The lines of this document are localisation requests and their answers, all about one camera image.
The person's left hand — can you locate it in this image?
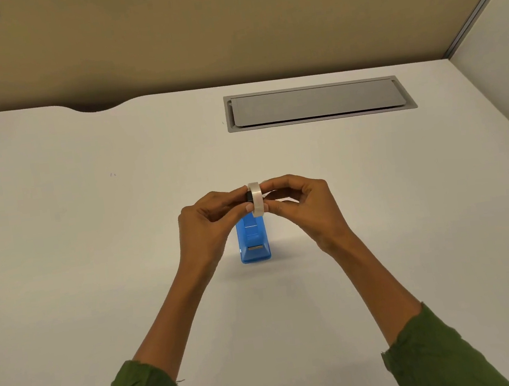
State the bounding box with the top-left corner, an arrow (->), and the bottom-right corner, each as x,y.
171,186 -> 262,275

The person's right hand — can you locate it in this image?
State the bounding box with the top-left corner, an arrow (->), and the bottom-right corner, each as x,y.
260,168 -> 357,263

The clear tape roll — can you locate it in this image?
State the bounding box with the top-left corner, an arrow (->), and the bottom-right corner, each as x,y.
246,180 -> 269,218

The person's left forearm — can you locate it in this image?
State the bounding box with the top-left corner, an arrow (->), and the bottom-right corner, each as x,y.
121,251 -> 233,386

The person's right forearm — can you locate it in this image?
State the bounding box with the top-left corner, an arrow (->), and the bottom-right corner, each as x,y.
320,222 -> 427,355

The blue tape dispenser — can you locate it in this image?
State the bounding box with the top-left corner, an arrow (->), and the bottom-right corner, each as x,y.
234,211 -> 273,265

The beige desk partition panel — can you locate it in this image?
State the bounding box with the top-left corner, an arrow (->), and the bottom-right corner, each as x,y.
0,0 -> 509,124

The grey desk cable hatch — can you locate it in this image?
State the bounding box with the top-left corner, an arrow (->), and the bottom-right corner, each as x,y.
223,72 -> 419,134

